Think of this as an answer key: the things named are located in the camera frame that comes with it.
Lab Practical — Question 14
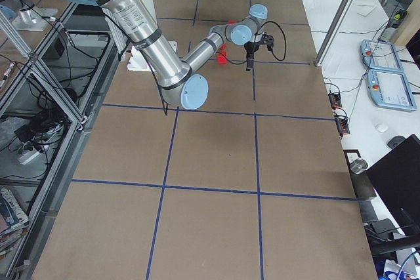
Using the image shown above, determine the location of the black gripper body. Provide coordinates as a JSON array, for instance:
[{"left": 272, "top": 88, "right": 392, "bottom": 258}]
[{"left": 244, "top": 33, "right": 274, "bottom": 52}]

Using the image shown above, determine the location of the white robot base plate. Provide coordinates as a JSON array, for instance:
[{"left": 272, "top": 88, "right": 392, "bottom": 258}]
[{"left": 126, "top": 40, "right": 178, "bottom": 73}]

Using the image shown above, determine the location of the aluminium frame post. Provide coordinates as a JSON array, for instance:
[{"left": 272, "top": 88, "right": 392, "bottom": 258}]
[{"left": 314, "top": 0, "right": 354, "bottom": 67}]

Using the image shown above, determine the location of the lower teach pendant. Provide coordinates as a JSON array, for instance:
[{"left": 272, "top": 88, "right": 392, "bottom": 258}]
[{"left": 367, "top": 69, "right": 417, "bottom": 111}]

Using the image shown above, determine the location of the black laptop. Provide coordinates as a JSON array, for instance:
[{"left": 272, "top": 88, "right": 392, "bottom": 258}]
[{"left": 367, "top": 134, "right": 420, "bottom": 236}]

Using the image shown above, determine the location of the metal cup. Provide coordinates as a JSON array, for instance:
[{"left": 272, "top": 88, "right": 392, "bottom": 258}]
[{"left": 349, "top": 158, "right": 368, "bottom": 174}]

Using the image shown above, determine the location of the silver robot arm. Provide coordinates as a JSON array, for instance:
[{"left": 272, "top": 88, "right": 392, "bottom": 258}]
[
  {"left": 1, "top": 0, "right": 47, "bottom": 31},
  {"left": 67, "top": 0, "right": 268, "bottom": 110}
]

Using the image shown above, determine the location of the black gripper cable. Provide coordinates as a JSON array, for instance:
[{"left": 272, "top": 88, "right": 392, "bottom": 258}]
[{"left": 226, "top": 20, "right": 287, "bottom": 66}]

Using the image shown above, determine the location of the teach pendant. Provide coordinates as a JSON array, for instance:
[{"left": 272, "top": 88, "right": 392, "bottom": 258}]
[
  {"left": 360, "top": 39, "right": 404, "bottom": 71},
  {"left": 367, "top": 69, "right": 417, "bottom": 111}
]

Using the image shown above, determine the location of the upper teach pendant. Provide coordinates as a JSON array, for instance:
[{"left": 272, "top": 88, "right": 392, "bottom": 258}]
[{"left": 360, "top": 39, "right": 404, "bottom": 71}]

